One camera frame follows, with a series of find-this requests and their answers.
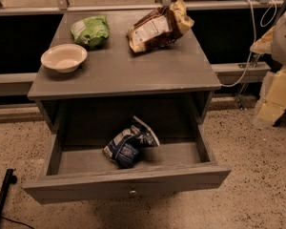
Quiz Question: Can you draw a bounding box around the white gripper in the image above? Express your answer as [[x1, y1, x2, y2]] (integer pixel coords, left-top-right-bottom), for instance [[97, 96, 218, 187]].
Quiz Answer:
[[250, 27, 286, 129]]

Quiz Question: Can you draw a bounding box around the blue chip bag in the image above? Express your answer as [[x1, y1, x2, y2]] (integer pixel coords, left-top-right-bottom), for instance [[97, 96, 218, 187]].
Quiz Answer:
[[103, 115, 160, 169]]

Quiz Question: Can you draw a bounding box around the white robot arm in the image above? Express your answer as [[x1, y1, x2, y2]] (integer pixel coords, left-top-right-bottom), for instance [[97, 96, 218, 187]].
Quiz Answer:
[[250, 11, 286, 129]]

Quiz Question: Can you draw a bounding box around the brown chip bag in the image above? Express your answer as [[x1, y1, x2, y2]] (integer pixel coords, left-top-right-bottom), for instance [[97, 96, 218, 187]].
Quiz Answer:
[[127, 0, 194, 53]]

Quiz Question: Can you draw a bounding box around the round metal drawer knob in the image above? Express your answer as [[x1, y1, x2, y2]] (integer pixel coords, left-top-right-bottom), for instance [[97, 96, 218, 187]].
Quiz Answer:
[[129, 190, 137, 198]]

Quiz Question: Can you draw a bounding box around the green chip bag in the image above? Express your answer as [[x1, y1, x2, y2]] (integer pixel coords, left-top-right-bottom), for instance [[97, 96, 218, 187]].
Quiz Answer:
[[70, 15, 110, 49]]

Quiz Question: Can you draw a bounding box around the grey open top drawer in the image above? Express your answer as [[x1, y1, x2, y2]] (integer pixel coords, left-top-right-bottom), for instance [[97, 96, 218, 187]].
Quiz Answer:
[[23, 125, 231, 204]]

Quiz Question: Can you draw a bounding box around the diagonal metal support rod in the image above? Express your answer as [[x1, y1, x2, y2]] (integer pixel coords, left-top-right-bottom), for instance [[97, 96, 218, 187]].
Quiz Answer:
[[234, 52, 261, 110]]

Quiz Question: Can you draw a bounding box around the grey wooden nightstand cabinet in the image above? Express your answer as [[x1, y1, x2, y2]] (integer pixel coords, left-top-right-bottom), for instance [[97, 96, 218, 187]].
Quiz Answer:
[[27, 10, 222, 135]]

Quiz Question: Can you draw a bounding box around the white shallow bowl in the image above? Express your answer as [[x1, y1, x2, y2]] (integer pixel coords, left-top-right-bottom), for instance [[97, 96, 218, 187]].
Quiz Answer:
[[41, 44, 88, 73]]

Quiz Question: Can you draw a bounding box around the black stand leg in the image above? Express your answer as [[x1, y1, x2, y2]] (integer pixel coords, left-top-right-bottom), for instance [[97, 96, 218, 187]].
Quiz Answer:
[[0, 169, 17, 218]]

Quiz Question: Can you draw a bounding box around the grey metal frame rail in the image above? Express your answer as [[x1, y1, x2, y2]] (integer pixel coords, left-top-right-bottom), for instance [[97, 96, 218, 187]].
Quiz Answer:
[[0, 62, 271, 96]]

